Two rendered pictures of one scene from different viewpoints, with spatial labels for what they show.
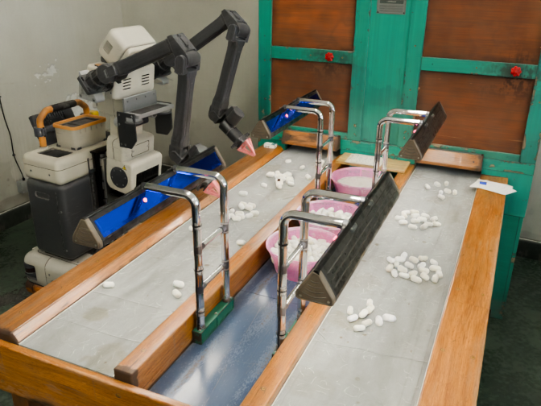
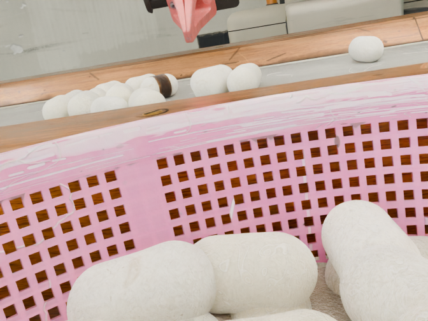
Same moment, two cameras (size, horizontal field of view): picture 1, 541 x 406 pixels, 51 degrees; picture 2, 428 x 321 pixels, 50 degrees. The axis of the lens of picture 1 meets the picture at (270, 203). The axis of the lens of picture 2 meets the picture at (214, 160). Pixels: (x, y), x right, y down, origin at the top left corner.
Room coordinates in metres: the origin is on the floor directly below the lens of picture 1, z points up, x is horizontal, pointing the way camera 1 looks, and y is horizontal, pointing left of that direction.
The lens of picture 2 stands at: (1.96, -0.22, 0.79)
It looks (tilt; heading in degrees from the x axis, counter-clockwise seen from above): 16 degrees down; 74
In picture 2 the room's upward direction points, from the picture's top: 10 degrees counter-clockwise
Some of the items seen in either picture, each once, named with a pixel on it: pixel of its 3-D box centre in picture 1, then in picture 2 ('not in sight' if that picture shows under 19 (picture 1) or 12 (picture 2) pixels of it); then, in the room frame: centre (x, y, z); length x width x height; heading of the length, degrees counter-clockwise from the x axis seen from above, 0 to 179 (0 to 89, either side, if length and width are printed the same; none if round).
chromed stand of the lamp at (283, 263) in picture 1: (321, 283); not in sight; (1.25, -0.13, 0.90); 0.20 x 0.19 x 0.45; 157
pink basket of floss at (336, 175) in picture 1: (360, 186); not in sight; (2.38, -0.40, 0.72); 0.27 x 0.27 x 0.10
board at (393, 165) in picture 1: (373, 162); not in sight; (2.58, -0.49, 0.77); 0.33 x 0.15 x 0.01; 67
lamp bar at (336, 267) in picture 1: (357, 225); not in sight; (1.22, -0.21, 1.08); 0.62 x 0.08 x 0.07; 157
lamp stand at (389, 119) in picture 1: (400, 167); not in sight; (2.14, -0.52, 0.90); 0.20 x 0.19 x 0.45; 157
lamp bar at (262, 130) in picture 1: (291, 111); not in sight; (2.34, -0.08, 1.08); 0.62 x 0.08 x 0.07; 157
